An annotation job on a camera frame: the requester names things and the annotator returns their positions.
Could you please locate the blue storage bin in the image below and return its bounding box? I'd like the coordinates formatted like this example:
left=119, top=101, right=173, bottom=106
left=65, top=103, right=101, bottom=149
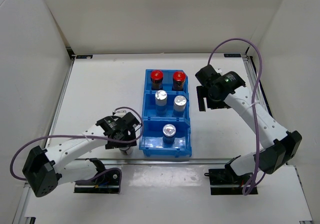
left=142, top=91, right=190, bottom=121
left=144, top=69, right=189, bottom=96
left=139, top=117, right=192, bottom=158

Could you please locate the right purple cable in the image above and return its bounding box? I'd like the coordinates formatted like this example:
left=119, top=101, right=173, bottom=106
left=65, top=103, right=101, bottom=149
left=208, top=37, right=266, bottom=196

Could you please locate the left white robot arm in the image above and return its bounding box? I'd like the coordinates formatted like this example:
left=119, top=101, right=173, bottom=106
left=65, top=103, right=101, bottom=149
left=22, top=112, right=144, bottom=198

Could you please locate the red-lid sauce jar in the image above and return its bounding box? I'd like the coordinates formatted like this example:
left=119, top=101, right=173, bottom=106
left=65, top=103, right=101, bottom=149
left=150, top=70, right=164, bottom=90
left=172, top=71, right=187, bottom=91

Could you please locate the left blue corner label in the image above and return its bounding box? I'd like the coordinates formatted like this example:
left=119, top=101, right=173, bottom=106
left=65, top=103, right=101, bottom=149
left=75, top=55, right=93, bottom=59

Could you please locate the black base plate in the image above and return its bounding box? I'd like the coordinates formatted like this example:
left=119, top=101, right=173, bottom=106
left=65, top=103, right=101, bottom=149
left=73, top=167, right=122, bottom=194
left=204, top=168, right=252, bottom=196

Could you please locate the right blue corner label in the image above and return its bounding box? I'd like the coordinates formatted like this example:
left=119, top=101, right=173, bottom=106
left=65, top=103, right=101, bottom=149
left=224, top=53, right=242, bottom=58

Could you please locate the middle blue storage bin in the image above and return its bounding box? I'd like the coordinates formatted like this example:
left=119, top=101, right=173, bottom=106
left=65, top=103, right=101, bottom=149
left=142, top=91, right=190, bottom=121

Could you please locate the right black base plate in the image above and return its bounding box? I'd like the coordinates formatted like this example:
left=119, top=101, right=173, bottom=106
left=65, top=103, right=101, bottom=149
left=204, top=168, right=252, bottom=196

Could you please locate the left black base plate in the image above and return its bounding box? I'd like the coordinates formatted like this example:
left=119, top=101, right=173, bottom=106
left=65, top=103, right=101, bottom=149
left=73, top=167, right=122, bottom=194

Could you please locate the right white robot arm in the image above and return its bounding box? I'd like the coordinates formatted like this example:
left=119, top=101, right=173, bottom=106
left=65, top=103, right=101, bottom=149
left=195, top=66, right=302, bottom=184

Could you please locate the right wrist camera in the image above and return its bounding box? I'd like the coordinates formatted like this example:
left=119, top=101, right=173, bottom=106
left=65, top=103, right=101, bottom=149
left=195, top=64, right=222, bottom=89

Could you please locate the far blue storage bin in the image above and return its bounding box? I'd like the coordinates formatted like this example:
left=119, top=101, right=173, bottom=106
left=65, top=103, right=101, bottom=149
left=144, top=69, right=189, bottom=96

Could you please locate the blue corner label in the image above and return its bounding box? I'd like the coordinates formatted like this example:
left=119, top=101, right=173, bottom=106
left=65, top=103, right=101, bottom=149
left=224, top=53, right=242, bottom=58
left=75, top=55, right=93, bottom=59

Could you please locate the near blue storage bin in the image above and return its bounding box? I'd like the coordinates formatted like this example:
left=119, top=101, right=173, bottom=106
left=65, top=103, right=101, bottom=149
left=139, top=117, right=192, bottom=158

